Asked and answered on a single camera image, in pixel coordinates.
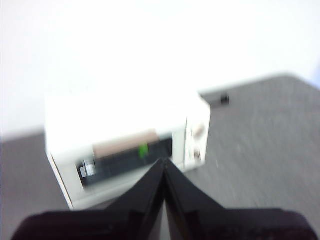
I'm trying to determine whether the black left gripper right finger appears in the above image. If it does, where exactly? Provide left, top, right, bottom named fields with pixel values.
left=162, top=158, right=320, bottom=240

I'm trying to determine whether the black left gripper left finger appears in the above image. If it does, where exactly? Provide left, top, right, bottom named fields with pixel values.
left=9, top=158, right=166, bottom=240

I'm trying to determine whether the glass oven door with handle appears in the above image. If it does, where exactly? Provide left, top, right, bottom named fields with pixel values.
left=51, top=127, right=187, bottom=210

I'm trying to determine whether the white Toshiba toaster oven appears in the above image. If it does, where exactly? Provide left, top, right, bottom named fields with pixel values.
left=44, top=92, right=211, bottom=211

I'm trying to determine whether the beige oven knob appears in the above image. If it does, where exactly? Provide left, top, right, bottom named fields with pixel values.
left=192, top=148, right=204, bottom=161
left=191, top=123, right=206, bottom=139

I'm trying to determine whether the black power cord with plug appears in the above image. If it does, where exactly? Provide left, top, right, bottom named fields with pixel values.
left=219, top=92, right=231, bottom=105

